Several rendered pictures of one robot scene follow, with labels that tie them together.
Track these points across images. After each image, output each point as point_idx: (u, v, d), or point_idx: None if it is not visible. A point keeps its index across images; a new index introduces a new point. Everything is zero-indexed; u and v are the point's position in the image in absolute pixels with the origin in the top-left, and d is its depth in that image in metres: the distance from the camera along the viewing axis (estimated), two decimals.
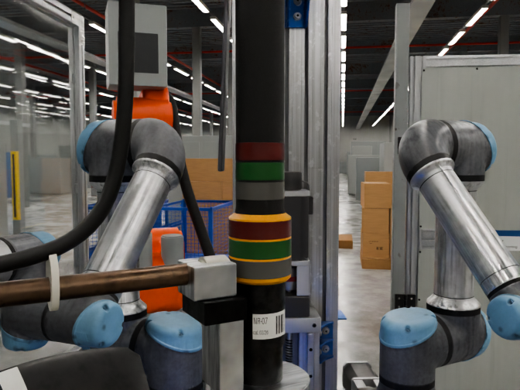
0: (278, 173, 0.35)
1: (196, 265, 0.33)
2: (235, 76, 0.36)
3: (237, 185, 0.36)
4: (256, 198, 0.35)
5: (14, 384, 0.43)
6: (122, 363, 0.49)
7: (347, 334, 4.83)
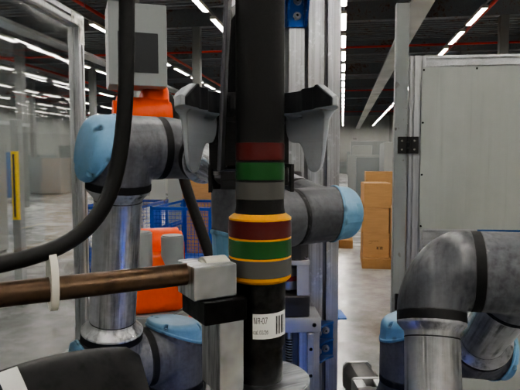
0: (278, 173, 0.35)
1: (196, 265, 0.33)
2: (235, 76, 0.36)
3: (237, 185, 0.36)
4: (256, 198, 0.35)
5: (14, 384, 0.43)
6: (122, 363, 0.49)
7: (347, 334, 4.83)
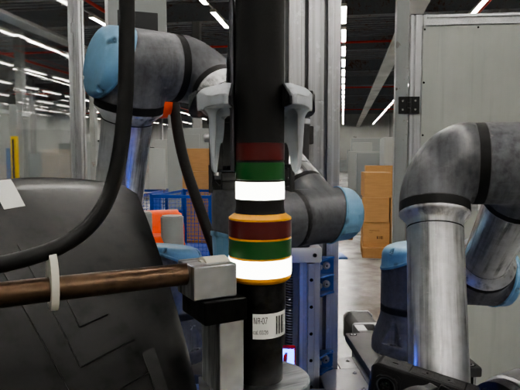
0: (278, 173, 0.35)
1: (196, 265, 0.33)
2: (235, 76, 0.36)
3: (237, 185, 0.36)
4: (256, 198, 0.35)
5: (8, 192, 0.42)
6: (118, 194, 0.48)
7: None
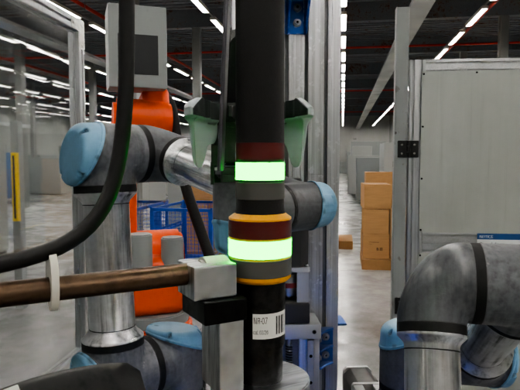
0: (278, 173, 0.35)
1: (196, 265, 0.33)
2: (235, 76, 0.36)
3: (237, 185, 0.36)
4: (256, 198, 0.35)
5: None
6: (122, 379, 0.49)
7: (347, 336, 4.83)
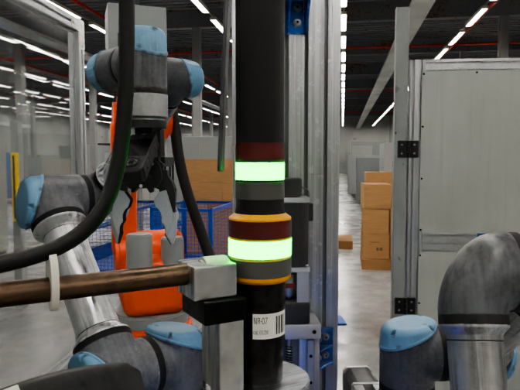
0: (278, 173, 0.35)
1: (196, 265, 0.33)
2: (235, 76, 0.36)
3: (237, 185, 0.36)
4: (256, 198, 0.35)
5: None
6: (122, 379, 0.49)
7: (347, 336, 4.83)
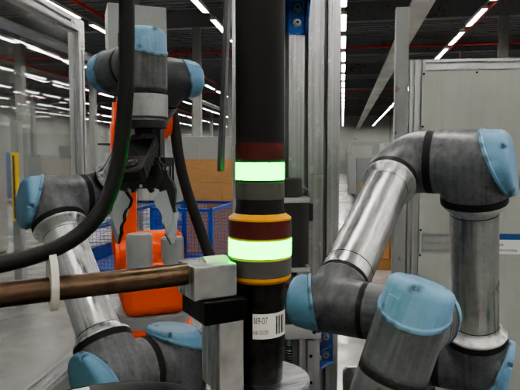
0: (278, 173, 0.35)
1: (196, 265, 0.33)
2: (235, 76, 0.36)
3: (237, 185, 0.36)
4: (256, 198, 0.35)
5: None
6: None
7: None
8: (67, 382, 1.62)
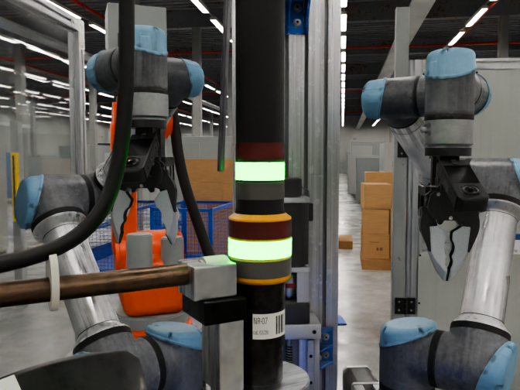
0: (278, 173, 0.35)
1: (196, 265, 0.33)
2: (235, 76, 0.36)
3: (237, 185, 0.36)
4: (256, 198, 0.35)
5: None
6: None
7: (347, 336, 4.83)
8: None
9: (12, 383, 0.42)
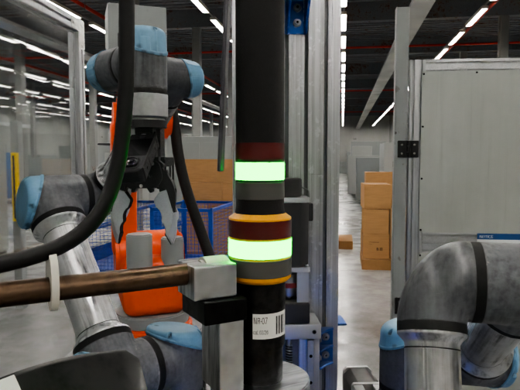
0: (278, 173, 0.35)
1: (196, 265, 0.33)
2: (235, 76, 0.36)
3: (237, 185, 0.36)
4: (256, 198, 0.35)
5: None
6: None
7: (347, 336, 4.83)
8: None
9: (12, 383, 0.42)
